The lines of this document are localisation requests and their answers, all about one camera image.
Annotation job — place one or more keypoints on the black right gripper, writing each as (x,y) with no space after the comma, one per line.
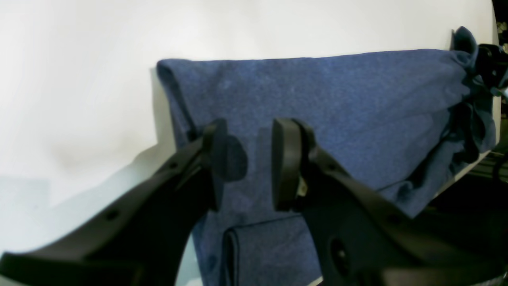
(492,66)

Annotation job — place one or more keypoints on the dark blue t-shirt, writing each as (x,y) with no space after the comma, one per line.
(401,122)

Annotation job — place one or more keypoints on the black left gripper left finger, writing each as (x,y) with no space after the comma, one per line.
(139,239)

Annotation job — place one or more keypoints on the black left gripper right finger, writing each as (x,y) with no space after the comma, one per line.
(362,239)

